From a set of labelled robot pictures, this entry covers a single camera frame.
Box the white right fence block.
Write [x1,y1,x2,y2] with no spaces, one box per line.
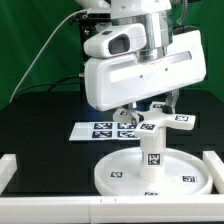
[203,151,224,194]

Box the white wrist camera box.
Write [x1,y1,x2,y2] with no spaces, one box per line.
[84,23,147,58]

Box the white fence block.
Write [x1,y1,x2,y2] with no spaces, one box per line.
[0,154,17,195]
[203,151,224,194]

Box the white round table top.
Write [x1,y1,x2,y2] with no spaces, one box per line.
[94,147,213,196]

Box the white front fence rail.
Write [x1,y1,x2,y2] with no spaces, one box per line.
[0,194,224,224]

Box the black cable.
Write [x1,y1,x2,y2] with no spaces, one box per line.
[13,74,86,98]

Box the white left fence block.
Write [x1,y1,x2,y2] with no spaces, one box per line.
[0,154,17,195]

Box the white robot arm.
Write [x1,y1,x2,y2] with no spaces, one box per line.
[75,0,206,124]

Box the white marker tag board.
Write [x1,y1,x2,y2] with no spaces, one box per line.
[69,121,136,141]

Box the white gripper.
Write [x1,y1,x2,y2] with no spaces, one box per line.
[84,30,206,125]

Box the white camera cable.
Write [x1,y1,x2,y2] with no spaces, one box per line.
[9,9,88,103]

